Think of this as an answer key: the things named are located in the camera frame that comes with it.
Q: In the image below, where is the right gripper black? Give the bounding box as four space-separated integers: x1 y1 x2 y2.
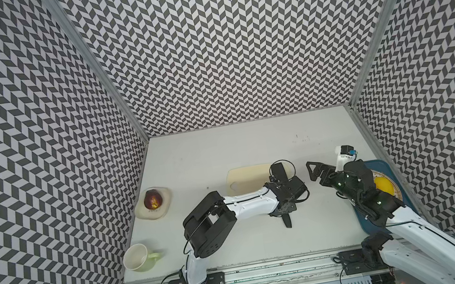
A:
305 153 362 212

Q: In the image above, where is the black cleaver knife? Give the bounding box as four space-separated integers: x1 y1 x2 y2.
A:
281 213 293 229

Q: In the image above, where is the beige cutting board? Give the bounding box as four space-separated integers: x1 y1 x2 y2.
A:
224 157 298 199

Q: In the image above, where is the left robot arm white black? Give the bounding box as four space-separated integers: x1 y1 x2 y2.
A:
181 176 308 284

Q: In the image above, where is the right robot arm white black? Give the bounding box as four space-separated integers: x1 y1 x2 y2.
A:
306 151 455 284

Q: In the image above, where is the teal rectangular tray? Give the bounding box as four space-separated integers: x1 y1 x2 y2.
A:
355 159 422 235

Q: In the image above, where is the yellow lemon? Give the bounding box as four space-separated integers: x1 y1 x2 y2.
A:
374 176 397 196

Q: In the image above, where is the patterned round plate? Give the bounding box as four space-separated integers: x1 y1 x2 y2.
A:
372 170 403 200

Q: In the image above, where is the dark red apple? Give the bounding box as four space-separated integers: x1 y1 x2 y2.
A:
143 189 163 211

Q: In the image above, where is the small beige square plate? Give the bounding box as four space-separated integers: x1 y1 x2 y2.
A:
134 187 173 221

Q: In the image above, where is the light green mug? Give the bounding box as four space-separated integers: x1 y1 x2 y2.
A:
123 243 162 273

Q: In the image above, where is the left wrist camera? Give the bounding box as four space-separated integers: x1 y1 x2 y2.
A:
269 162 288 182

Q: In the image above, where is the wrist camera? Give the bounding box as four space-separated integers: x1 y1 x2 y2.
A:
335 145 357 172
269 162 288 182

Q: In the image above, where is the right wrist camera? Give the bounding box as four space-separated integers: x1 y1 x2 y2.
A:
335 145 357 172

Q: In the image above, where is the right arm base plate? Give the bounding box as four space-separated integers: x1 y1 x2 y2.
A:
337 248 389 275

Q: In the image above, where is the aluminium front rail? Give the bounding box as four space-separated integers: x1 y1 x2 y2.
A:
119 227 455 284

